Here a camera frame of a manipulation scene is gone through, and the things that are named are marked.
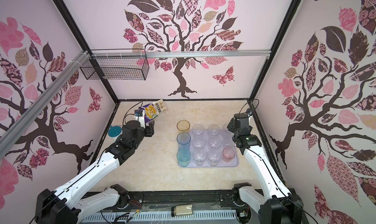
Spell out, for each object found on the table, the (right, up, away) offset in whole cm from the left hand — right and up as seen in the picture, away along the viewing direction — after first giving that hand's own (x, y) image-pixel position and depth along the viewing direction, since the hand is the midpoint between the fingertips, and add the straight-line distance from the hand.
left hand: (149, 122), depth 79 cm
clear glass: (+28, -6, +18) cm, 34 cm away
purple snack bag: (-6, +8, +32) cm, 33 cm away
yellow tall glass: (+18, -3, +9) cm, 21 cm away
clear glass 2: (+39, -7, +21) cm, 45 cm away
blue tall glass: (+18, -11, +10) cm, 24 cm away
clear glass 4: (+47, -9, +14) cm, 50 cm away
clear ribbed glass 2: (+29, -21, +9) cm, 37 cm away
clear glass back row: (+39, -14, +13) cm, 43 cm away
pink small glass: (+47, -20, +10) cm, 52 cm away
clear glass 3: (+38, -21, +9) cm, 44 cm away
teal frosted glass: (+19, -22, +9) cm, 30 cm away
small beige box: (+19, -41, -11) cm, 47 cm away
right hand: (+50, +1, +1) cm, 50 cm away
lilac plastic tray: (+49, -25, +7) cm, 55 cm away
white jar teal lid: (-27, -7, +14) cm, 31 cm away
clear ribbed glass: (+28, -13, +9) cm, 32 cm away
